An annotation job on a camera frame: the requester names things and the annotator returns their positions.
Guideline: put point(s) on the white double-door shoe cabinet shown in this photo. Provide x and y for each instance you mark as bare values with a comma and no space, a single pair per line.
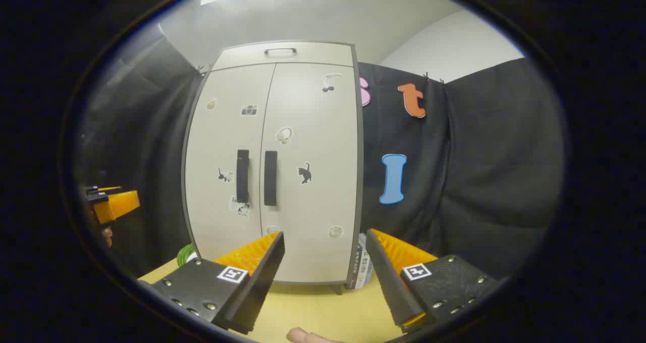
282,55

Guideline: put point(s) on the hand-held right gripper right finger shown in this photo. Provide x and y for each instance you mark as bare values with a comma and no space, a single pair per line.
391,287

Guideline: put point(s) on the white printed carton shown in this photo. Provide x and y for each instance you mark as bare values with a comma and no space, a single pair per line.
362,267

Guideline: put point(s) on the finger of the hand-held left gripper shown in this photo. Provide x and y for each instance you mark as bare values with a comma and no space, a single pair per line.
110,188
118,206

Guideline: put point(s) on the green striped watermelon toy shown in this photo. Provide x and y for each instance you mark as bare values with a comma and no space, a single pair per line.
185,255

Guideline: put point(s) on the white cabinet door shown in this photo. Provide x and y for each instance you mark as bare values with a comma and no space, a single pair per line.
313,212
222,141

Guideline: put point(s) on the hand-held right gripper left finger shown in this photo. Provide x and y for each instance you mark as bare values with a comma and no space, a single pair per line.
262,277

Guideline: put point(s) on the black backdrop cloth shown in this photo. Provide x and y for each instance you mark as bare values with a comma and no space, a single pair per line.
479,156

